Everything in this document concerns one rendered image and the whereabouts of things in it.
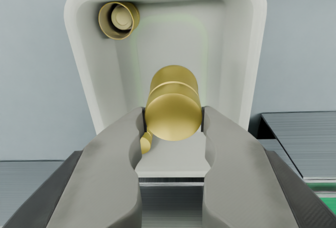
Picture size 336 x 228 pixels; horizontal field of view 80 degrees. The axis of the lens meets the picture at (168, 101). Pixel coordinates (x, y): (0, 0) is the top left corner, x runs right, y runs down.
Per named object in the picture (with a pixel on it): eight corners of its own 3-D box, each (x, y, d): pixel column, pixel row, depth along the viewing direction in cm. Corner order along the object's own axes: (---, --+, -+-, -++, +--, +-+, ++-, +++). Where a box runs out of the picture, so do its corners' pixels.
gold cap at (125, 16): (130, -1, 19) (138, -3, 23) (93, 3, 19) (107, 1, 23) (136, 38, 21) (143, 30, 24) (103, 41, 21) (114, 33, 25)
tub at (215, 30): (123, 137, 35) (108, 178, 27) (92, -13, 24) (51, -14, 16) (226, 135, 34) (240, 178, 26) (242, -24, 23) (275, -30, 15)
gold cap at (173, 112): (149, 65, 15) (139, 91, 11) (198, 63, 14) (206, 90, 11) (152, 107, 16) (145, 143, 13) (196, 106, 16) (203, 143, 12)
